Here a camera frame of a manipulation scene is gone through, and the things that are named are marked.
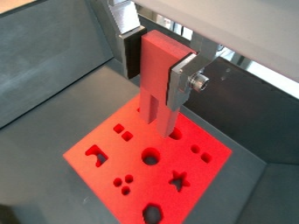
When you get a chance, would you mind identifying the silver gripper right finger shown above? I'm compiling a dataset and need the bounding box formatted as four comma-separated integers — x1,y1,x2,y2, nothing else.
165,33,220,111

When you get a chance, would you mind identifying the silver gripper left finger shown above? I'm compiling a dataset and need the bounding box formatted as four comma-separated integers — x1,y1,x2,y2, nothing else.
106,0,146,79

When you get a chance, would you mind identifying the red double-square peg block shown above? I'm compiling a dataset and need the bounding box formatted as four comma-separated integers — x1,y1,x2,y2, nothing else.
140,30,192,137

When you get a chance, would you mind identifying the red shape-sorting board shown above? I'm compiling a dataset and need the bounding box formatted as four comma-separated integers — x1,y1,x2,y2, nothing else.
64,98,230,224

